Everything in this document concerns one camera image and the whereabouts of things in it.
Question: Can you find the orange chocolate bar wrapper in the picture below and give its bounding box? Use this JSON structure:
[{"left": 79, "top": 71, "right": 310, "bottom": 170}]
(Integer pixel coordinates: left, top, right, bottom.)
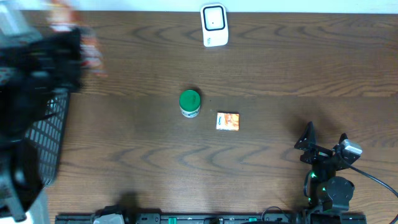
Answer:
[{"left": 45, "top": 0, "right": 107, "bottom": 77}]

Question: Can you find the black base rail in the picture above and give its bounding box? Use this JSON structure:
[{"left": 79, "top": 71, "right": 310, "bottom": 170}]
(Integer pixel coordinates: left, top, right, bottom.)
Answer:
[{"left": 55, "top": 212, "right": 368, "bottom": 224}]

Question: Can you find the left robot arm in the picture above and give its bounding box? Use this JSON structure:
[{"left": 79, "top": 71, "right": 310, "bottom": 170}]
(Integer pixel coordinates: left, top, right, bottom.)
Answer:
[{"left": 1, "top": 28, "right": 83, "bottom": 222}]

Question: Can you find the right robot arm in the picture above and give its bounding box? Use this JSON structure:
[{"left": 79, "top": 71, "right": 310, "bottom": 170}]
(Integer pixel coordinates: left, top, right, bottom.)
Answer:
[{"left": 294, "top": 121, "right": 360, "bottom": 223}]

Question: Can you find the grey plastic basket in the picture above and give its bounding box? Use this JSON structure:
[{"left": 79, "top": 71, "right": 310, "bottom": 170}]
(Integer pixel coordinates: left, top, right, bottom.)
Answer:
[{"left": 25, "top": 93, "right": 70, "bottom": 186}]

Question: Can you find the small orange snack packet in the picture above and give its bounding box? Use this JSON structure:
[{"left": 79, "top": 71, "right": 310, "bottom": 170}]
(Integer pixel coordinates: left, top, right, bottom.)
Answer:
[{"left": 216, "top": 112, "right": 239, "bottom": 131}]

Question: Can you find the green lid jar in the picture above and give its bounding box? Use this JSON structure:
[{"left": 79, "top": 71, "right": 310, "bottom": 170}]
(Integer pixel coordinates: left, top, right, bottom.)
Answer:
[{"left": 179, "top": 90, "right": 201, "bottom": 118}]

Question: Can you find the white barcode scanner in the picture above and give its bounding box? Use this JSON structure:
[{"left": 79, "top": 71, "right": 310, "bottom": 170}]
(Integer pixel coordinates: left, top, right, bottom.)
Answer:
[{"left": 200, "top": 3, "right": 229, "bottom": 47}]

